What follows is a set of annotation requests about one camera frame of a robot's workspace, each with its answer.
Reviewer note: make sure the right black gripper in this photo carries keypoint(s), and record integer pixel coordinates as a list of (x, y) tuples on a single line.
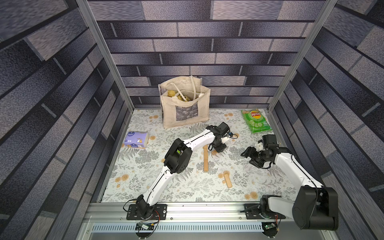
[(253, 154)]

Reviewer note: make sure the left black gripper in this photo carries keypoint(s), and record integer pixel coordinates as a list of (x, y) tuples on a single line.
[(222, 148)]

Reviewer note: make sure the wooden block bottom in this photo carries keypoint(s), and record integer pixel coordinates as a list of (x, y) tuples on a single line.
[(206, 155)]

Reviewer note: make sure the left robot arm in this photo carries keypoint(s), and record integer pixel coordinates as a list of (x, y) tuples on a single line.
[(176, 161)]

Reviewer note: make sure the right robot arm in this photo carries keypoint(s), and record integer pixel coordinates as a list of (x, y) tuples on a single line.
[(315, 206)]

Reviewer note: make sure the green chips bag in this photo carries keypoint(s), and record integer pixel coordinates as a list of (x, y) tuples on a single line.
[(256, 121)]

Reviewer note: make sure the beige canvas tote bag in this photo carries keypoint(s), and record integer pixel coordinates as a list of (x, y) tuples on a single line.
[(184, 101)]

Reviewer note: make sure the right circuit board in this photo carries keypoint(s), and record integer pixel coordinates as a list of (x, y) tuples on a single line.
[(269, 226)]

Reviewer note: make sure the circuit board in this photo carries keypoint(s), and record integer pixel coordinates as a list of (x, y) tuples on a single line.
[(145, 226), (269, 226)]

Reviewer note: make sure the purple tissue pack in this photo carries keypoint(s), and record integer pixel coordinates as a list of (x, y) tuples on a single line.
[(136, 140)]

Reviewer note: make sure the left circuit board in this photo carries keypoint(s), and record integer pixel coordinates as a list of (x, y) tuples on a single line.
[(145, 226)]

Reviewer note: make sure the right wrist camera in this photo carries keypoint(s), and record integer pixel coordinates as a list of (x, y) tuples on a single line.
[(259, 146)]

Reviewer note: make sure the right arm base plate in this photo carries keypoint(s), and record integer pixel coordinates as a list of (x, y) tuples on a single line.
[(254, 212)]

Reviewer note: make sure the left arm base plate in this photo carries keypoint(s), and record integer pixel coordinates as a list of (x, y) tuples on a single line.
[(156, 212)]

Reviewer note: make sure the aluminium front rail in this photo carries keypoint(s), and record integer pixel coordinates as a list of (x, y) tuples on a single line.
[(178, 212)]

